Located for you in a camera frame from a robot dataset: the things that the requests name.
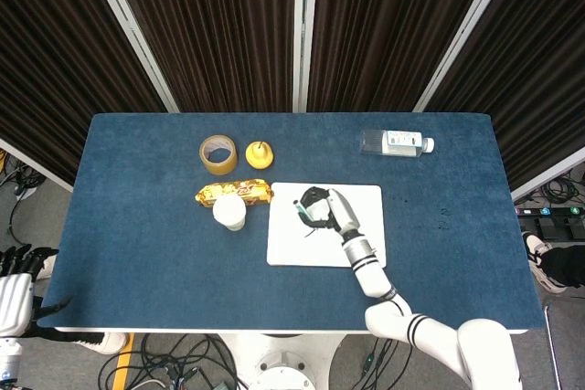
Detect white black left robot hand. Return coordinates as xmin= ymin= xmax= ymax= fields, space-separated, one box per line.
xmin=0 ymin=246 xmax=74 ymax=337

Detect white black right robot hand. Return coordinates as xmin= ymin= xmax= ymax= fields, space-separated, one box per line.
xmin=295 ymin=186 xmax=362 ymax=240

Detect white rectangular board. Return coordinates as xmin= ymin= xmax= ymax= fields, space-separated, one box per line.
xmin=266 ymin=182 xmax=388 ymax=269

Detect clear plastic water bottle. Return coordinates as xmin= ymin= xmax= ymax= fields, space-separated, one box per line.
xmin=359 ymin=129 xmax=436 ymax=158

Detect yellow pear toy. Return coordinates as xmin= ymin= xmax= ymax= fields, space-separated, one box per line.
xmin=245 ymin=140 xmax=275 ymax=170

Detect white shoe with black sock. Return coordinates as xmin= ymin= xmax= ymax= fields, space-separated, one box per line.
xmin=29 ymin=326 xmax=130 ymax=355

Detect white plastic cup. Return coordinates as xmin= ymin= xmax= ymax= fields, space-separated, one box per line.
xmin=212 ymin=195 xmax=249 ymax=232

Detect golden snack packet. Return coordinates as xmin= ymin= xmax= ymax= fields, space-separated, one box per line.
xmin=195 ymin=179 xmax=274 ymax=207

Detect yellow floor tape strip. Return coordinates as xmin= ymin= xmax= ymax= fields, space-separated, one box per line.
xmin=112 ymin=332 xmax=137 ymax=390

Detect brown packing tape roll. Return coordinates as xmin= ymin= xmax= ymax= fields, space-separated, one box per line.
xmin=198 ymin=134 xmax=239 ymax=176

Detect blue felt table mat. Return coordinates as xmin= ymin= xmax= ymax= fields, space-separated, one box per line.
xmin=36 ymin=111 xmax=548 ymax=336

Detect dark pleated partition panel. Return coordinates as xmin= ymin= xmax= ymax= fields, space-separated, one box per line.
xmin=0 ymin=0 xmax=179 ymax=193
xmin=81 ymin=0 xmax=305 ymax=113
xmin=413 ymin=0 xmax=585 ymax=202
xmin=295 ymin=0 xmax=520 ymax=113

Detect black foot pedals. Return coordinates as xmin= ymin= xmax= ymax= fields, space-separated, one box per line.
xmin=537 ymin=215 xmax=585 ymax=241

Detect person leg in black trousers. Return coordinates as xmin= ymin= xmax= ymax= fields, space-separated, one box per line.
xmin=522 ymin=231 xmax=585 ymax=296

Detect tangled black floor cables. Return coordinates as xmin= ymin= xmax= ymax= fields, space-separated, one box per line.
xmin=516 ymin=169 xmax=585 ymax=208
xmin=0 ymin=152 xmax=45 ymax=202

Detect black cable with green light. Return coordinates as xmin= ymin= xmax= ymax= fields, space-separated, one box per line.
xmin=356 ymin=333 xmax=399 ymax=382

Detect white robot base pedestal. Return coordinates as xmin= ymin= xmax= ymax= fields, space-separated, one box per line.
xmin=218 ymin=332 xmax=348 ymax=390

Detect black floor cable bundle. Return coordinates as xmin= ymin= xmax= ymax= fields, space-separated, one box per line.
xmin=98 ymin=333 xmax=248 ymax=390

